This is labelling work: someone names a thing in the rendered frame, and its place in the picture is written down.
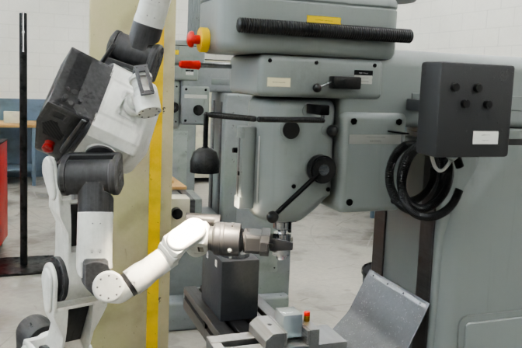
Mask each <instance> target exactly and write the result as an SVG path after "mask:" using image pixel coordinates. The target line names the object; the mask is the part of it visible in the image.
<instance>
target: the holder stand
mask: <svg viewBox="0 0 522 348"><path fill-rule="evenodd" d="M258 288H259V259H258V258H257V257H255V256H254V255H253V254H250V253H244V252H243V250H242V251H241V252H240V255H239V257H238V256H232V257H231V258H229V256H216V255H214V254H213V253H212V251H211V250H208V251H207V253H206V254H205V255H203V272H202V298H203V300H204V301H205V303H206V304H207V305H208V307H209V308H210V309H211V311H212V312H213V313H214V314H215V315H216V316H217V318H218V319H219V321H220V322H224V321H233V320H241V319H249V318H255V317H256V316H257V308H258Z"/></svg>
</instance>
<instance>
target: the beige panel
mask: <svg viewBox="0 0 522 348"><path fill-rule="evenodd" d="M139 1H140V0H89V56H91V57H94V58H95V59H97V60H99V61H100V60H101V58H102V57H103V55H104V54H105V53H106V46H107V43H108V41H109V38H110V36H111V35H112V34H113V33H114V31H115V30H120V31H122V32H123V33H126V34H128V35H129V33H130V31H131V26H132V22H133V20H134V15H135V13H136V10H137V7H138V4H139ZM156 44H161V45H162V46H163V47H164V54H163V59H162V63H161V65H160V68H159V70H158V74H157V77H156V80H155V82H153V84H155V85H156V87H157V90H158V96H159V100H160V104H161V109H162V111H161V113H160V114H159V115H158V119H157V122H156V125H155V129H154V132H153V135H152V137H151V142H150V145H149V147H148V151H147V153H146V155H145V157H143V159H142V160H141V161H140V162H139V163H138V164H137V166H136V167H135V168H134V169H133V171H132V172H129V173H126V174H124V186H123V189H122V190H121V192H120V194H119V195H113V194H111V195H112V196H113V199H114V202H113V268H112V269H111V270H112V271H114V272H117V273H118V274H120V275H121V274H122V273H123V271H125V270H126V269H127V268H128V267H130V266H132V265H133V264H135V263H136V262H139V261H141V260H142V259H144V258H145V257H146V256H148V255H150V254H151V253H152V252H154V251H155V250H156V249H157V248H158V245H159V243H160V242H161V241H162V239H163V237H164V235H166V234H168V233H169V232H170V231H171V213H172V147H173V114H174V80H175V47H176V0H171V3H170V6H169V10H168V13H167V16H166V19H165V25H164V28H163V31H162V35H161V39H160V41H159V42H158V43H156ZM169 280H170V271H169V272H168V273H166V274H164V275H163V276H162V277H160V278H159V279H157V280H156V281H155V282H154V283H153V284H152V285H151V286H150V287H149V288H148V289H146V290H145V291H143V292H142V293H140V294H136V295H135V296H133V297H132V298H130V299H128V300H127V301H125V302H123V303H120V304H113V303H107V306H106V310H105V311H104V312H103V315H102V317H101V319H100V320H99V323H98V324H97V326H96V328H95V330H94V331H93V335H92V340H91V343H90V344H91V346H92V348H168V346H169Z"/></svg>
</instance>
